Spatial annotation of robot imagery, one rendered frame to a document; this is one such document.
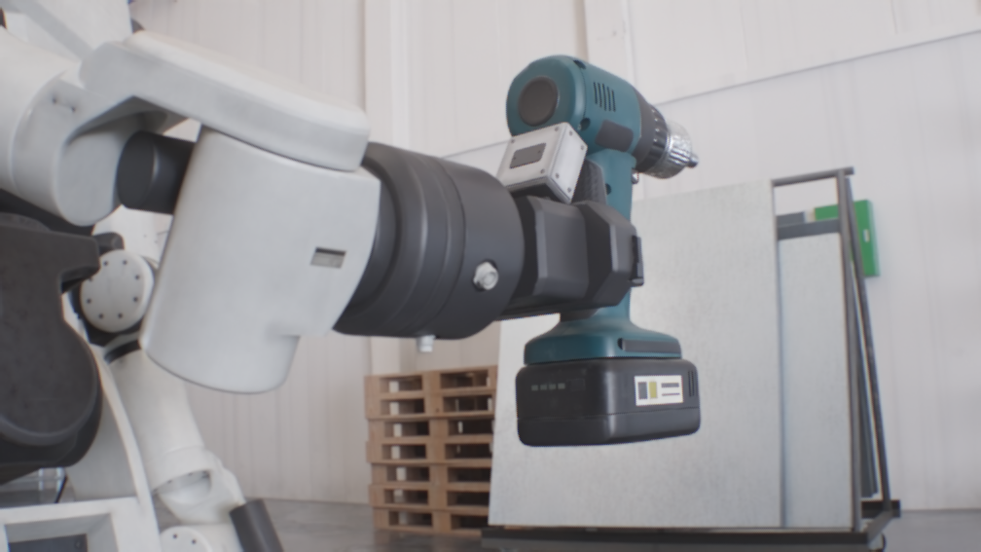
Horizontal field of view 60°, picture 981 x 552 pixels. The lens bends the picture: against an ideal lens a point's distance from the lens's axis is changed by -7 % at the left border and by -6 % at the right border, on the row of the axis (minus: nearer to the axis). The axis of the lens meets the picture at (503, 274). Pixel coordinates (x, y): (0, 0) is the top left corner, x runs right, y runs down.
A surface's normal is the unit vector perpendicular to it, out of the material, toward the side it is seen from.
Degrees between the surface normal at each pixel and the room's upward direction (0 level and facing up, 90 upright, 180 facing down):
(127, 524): 73
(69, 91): 105
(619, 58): 90
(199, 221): 99
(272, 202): 116
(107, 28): 78
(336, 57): 90
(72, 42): 123
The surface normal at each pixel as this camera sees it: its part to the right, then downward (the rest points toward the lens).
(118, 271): -0.14, -0.23
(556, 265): 0.77, -0.13
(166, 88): -0.22, 0.12
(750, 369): -0.52, -0.30
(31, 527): 0.44, 0.82
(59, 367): 0.82, -0.34
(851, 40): -0.58, -0.09
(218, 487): 0.21, 0.44
